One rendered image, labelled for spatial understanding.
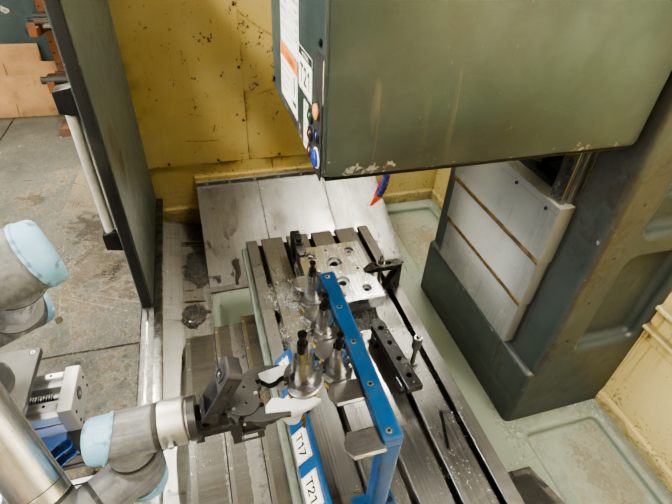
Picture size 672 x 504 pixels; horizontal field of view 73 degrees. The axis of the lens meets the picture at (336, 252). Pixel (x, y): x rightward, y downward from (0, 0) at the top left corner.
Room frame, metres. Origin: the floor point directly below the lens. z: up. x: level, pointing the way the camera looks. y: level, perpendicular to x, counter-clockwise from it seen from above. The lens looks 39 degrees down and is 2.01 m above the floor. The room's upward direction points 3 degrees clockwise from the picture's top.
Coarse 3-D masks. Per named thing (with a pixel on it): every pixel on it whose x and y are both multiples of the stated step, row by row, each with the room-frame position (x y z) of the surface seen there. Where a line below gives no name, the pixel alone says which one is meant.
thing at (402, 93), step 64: (320, 0) 0.69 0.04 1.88; (384, 0) 0.68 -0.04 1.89; (448, 0) 0.71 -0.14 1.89; (512, 0) 0.75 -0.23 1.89; (576, 0) 0.78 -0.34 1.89; (640, 0) 0.82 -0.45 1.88; (384, 64) 0.69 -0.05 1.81; (448, 64) 0.72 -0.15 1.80; (512, 64) 0.76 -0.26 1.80; (576, 64) 0.79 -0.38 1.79; (640, 64) 0.84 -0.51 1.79; (384, 128) 0.69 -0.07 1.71; (448, 128) 0.73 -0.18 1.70; (512, 128) 0.77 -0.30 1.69; (576, 128) 0.81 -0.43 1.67; (640, 128) 0.86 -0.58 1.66
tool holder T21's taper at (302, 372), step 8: (296, 344) 0.45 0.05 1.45; (296, 352) 0.44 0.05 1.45; (296, 360) 0.43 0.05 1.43; (304, 360) 0.43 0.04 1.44; (312, 360) 0.44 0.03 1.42; (296, 368) 0.43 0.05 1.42; (304, 368) 0.43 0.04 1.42; (312, 368) 0.44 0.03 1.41; (296, 376) 0.43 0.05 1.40; (304, 376) 0.43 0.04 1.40; (312, 376) 0.44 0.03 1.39; (296, 384) 0.43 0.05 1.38; (304, 384) 0.43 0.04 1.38
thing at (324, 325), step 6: (330, 306) 0.69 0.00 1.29; (318, 312) 0.68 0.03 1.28; (324, 312) 0.67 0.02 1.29; (330, 312) 0.68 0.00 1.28; (318, 318) 0.68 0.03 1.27; (324, 318) 0.67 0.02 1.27; (330, 318) 0.68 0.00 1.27; (318, 324) 0.67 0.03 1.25; (324, 324) 0.67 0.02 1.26; (330, 324) 0.67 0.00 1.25; (318, 330) 0.67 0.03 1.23; (324, 330) 0.67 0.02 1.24; (330, 330) 0.67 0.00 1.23
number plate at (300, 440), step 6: (300, 432) 0.59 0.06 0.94; (306, 432) 0.58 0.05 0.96; (294, 438) 0.58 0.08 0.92; (300, 438) 0.57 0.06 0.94; (306, 438) 0.57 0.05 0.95; (294, 444) 0.57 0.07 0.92; (300, 444) 0.56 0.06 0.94; (306, 444) 0.55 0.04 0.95; (294, 450) 0.55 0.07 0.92; (300, 450) 0.55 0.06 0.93; (306, 450) 0.54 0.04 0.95; (300, 456) 0.53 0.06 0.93; (306, 456) 0.53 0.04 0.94; (300, 462) 0.52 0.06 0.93
